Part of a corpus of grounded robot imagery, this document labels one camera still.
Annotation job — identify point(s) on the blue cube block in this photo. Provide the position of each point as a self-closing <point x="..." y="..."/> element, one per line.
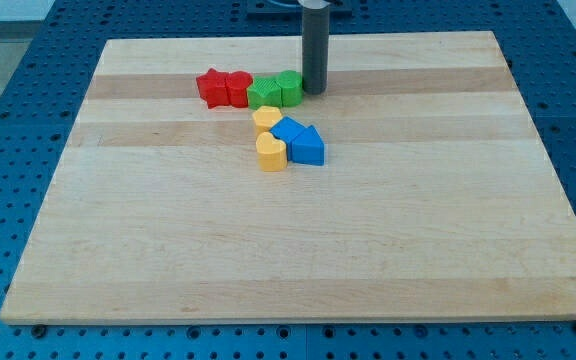
<point x="287" y="129"/>

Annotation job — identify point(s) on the wooden board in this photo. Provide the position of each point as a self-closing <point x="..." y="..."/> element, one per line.
<point x="437" y="201"/>

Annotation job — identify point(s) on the red cylinder block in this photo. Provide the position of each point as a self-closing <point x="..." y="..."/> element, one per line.
<point x="237" y="83"/>

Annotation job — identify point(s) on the red star block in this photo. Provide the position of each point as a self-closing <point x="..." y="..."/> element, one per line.
<point x="212" y="88"/>

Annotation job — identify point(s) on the yellow heart block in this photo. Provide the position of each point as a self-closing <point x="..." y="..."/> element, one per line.
<point x="271" y="152"/>

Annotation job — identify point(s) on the yellow hexagon block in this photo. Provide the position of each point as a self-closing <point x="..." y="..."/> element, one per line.
<point x="265" y="117"/>

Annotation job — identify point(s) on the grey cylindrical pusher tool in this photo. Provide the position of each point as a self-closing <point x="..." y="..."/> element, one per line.
<point x="315" y="37"/>

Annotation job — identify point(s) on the blue triangle block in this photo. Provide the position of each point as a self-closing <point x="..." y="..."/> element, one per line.
<point x="308" y="148"/>

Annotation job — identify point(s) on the green cylinder block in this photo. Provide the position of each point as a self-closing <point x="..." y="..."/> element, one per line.
<point x="290" y="82"/>

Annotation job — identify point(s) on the green star block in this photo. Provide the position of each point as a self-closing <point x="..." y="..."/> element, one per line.
<point x="264" y="91"/>

